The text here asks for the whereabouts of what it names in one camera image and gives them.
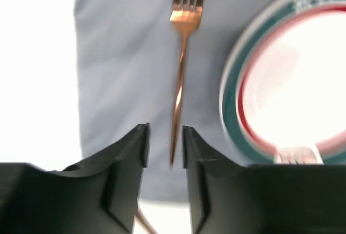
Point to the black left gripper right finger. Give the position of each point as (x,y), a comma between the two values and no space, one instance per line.
(228,198)

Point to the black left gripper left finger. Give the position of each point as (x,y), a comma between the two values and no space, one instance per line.
(96,195)

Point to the white plate green red rim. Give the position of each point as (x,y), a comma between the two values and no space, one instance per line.
(283,84)

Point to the grey cloth placemat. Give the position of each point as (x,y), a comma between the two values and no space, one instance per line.
(127,57)

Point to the copper fork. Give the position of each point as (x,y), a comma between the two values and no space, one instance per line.
(185,18)

